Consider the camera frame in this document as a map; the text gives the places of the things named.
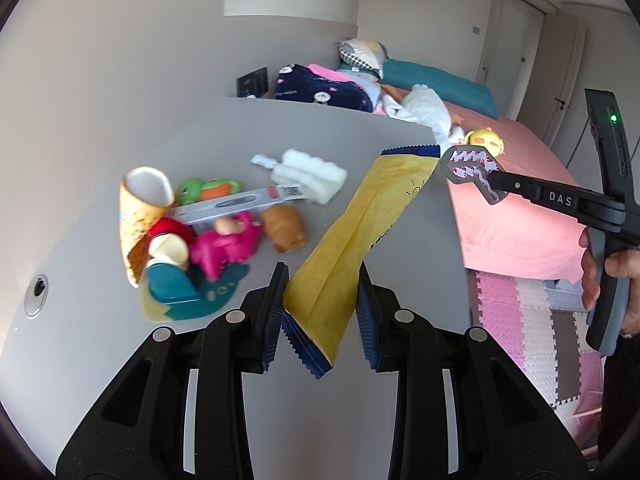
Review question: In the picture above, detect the green toy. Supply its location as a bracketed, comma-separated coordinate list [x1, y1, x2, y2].
[177, 175, 246, 207]

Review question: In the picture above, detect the yellow snack packet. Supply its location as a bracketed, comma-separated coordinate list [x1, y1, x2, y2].
[281, 143, 442, 380]

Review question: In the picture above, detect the pink cloth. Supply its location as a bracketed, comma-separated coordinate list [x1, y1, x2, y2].
[307, 63, 352, 84]

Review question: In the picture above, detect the pink and white foam mat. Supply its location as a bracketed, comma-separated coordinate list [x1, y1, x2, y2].
[464, 265, 609, 442]

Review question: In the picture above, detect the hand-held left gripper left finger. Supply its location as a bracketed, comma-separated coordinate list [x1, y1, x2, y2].
[56, 261, 291, 480]

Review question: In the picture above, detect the yellow plush toy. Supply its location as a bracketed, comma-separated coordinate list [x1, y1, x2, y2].
[463, 127, 506, 157]

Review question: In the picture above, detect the pink plastic toy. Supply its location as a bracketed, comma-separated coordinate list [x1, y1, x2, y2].
[188, 209, 266, 281]

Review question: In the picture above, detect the round cable grommet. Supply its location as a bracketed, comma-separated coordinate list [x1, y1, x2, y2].
[23, 273, 50, 319]

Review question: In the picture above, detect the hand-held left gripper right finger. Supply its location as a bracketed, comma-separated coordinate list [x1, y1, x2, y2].
[356, 261, 592, 480]

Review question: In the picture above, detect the brown bear toy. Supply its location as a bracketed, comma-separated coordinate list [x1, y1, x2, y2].
[259, 204, 307, 254]

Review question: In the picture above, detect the light blue cloth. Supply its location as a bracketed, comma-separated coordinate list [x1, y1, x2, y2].
[345, 70, 385, 112]

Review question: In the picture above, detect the red and cream toy figure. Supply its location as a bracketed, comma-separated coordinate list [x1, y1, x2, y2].
[147, 217, 194, 269]

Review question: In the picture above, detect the navy printed blanket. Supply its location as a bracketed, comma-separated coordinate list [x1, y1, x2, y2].
[272, 63, 376, 114]

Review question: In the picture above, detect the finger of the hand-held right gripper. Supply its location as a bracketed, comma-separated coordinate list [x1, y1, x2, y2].
[438, 143, 507, 206]

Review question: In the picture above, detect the plaid pillow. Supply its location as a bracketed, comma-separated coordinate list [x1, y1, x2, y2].
[337, 37, 390, 81]

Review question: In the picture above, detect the white cardboard box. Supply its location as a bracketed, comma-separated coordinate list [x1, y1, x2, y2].
[172, 184, 307, 226]

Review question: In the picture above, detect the person's right forearm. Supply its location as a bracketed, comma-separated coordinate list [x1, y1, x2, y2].
[597, 332, 640, 462]

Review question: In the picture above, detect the black cable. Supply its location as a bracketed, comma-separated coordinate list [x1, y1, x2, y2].
[569, 119, 592, 162]

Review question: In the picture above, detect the person's right hand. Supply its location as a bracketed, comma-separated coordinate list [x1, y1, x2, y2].
[578, 228, 640, 339]

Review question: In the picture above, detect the black wall socket panel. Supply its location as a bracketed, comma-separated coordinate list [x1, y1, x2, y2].
[235, 66, 269, 99]

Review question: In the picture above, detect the white crumpled tissue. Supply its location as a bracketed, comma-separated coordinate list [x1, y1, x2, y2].
[271, 148, 349, 206]

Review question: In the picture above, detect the yellow printed paper cup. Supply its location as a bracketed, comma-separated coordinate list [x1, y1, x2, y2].
[118, 166, 176, 289]

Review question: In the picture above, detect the white wardrobe door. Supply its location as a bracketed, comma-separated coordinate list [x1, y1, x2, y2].
[479, 0, 546, 122]

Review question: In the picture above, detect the pink bed sheet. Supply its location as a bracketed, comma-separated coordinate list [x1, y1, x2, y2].
[439, 100, 597, 282]

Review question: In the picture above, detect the teal pillow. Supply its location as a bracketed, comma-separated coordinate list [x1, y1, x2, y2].
[377, 58, 500, 120]

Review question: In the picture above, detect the beige room door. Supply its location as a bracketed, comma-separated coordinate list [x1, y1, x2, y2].
[520, 16, 589, 147]

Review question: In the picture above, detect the teal plastic toy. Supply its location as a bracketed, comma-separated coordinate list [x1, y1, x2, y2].
[141, 255, 251, 324]

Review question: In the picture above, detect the white garment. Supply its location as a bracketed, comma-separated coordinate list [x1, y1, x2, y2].
[382, 83, 466, 154]

